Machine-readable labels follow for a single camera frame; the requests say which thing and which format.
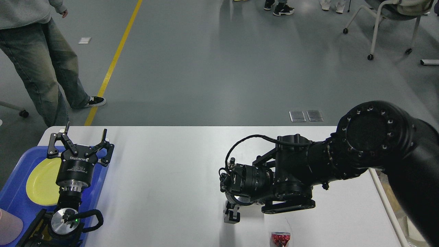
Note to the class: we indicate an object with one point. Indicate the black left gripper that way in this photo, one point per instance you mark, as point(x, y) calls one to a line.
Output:
point(75, 169)

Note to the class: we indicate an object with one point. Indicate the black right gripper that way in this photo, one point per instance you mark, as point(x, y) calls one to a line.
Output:
point(233, 204)

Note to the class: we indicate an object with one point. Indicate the yellow plate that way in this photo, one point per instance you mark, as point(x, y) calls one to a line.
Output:
point(41, 187)

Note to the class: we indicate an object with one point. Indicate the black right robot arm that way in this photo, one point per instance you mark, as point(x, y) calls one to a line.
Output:
point(376, 134)

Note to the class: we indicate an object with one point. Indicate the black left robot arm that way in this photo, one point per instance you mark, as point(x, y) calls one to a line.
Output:
point(64, 226)

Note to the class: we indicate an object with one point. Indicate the crushed red can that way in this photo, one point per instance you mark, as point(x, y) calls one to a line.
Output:
point(280, 239)

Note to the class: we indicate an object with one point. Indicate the office chair caster leg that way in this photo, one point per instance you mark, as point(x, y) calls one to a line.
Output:
point(22, 112)

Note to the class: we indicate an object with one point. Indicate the blue plastic tray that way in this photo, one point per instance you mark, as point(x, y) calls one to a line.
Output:
point(14, 199)

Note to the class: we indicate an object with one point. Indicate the person in black clothes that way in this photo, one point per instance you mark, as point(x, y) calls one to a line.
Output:
point(43, 59)

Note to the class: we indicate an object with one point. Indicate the left metal floor plate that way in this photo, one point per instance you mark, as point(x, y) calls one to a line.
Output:
point(297, 116)

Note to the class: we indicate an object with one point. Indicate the metal floor plate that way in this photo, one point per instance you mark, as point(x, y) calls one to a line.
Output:
point(315, 115)
point(297, 116)

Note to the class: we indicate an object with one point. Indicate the right metal floor plate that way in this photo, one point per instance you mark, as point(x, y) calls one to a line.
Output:
point(315, 115)

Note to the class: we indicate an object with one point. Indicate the beige plastic bin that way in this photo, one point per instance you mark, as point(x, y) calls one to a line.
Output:
point(407, 233)

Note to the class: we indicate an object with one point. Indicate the people's feet in background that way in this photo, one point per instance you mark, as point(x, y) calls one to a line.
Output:
point(282, 7)

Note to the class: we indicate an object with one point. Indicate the white metal bar on floor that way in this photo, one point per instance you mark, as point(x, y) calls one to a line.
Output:
point(429, 62)

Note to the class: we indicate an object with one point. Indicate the grey office chair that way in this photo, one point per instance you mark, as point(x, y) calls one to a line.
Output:
point(397, 10)

